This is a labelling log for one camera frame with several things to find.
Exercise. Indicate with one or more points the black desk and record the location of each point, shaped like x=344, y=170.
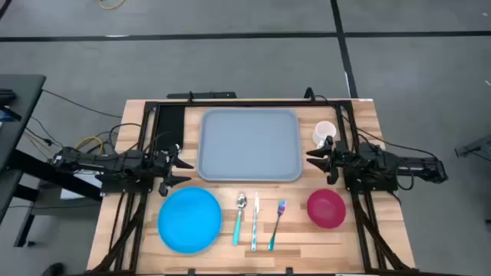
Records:
x=19, y=115

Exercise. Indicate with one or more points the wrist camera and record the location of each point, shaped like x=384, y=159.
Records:
x=165, y=156
x=340, y=148

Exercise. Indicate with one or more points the black bar device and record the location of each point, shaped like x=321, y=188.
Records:
x=207, y=95

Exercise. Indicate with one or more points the grey plastic tray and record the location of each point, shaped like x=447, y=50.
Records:
x=249, y=145

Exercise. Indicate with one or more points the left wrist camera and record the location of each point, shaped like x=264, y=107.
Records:
x=165, y=156

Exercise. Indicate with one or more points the white mug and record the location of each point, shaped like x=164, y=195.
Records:
x=324, y=130

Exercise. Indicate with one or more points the grey floor stand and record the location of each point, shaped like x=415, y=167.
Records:
x=477, y=147

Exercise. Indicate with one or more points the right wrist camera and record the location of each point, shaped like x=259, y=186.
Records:
x=340, y=148

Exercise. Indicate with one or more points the black shoe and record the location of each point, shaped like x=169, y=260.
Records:
x=53, y=269

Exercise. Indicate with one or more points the black aluminium table frame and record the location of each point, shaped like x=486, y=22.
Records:
x=268, y=103

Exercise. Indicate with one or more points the blue round plate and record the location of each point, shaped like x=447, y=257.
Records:
x=190, y=220

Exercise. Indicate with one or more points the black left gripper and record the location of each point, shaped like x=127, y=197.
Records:
x=165, y=172

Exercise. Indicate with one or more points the magenta bowl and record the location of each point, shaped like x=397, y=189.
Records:
x=326, y=209

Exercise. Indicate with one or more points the black napkin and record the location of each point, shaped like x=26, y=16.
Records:
x=170, y=126

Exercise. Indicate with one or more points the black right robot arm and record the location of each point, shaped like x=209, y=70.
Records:
x=383, y=161

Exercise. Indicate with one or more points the white paper sheet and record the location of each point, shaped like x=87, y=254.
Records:
x=76, y=191

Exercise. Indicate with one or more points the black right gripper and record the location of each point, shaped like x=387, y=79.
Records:
x=337, y=165

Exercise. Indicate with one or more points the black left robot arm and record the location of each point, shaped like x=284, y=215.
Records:
x=115, y=159

